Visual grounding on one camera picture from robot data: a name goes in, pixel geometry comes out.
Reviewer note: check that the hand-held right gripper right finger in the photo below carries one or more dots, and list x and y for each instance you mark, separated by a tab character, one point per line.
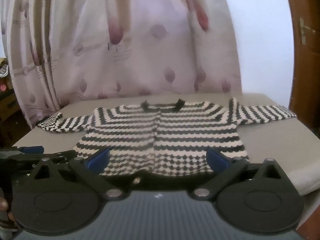
216	159

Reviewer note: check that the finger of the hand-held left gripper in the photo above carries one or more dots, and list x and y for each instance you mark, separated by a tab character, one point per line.
32	149
61	155

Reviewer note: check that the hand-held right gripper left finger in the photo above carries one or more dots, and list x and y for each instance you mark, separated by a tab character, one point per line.
98	159

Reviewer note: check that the black and white striped sweater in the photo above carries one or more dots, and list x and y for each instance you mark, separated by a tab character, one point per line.
160	132

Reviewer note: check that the person's left hand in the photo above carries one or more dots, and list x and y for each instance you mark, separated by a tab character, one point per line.
3	203

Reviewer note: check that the brown wooden shelf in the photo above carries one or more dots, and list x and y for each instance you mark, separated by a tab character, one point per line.
8	105

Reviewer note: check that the colourful items on cabinet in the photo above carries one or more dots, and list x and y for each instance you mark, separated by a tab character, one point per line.
3	70

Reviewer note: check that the pink patterned curtain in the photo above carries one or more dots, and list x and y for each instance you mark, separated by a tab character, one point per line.
120	42

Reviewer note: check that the brown wooden door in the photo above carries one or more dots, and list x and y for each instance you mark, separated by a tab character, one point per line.
306	75

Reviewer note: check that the brass door latch plate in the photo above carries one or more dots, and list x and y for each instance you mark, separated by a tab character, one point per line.
303	31

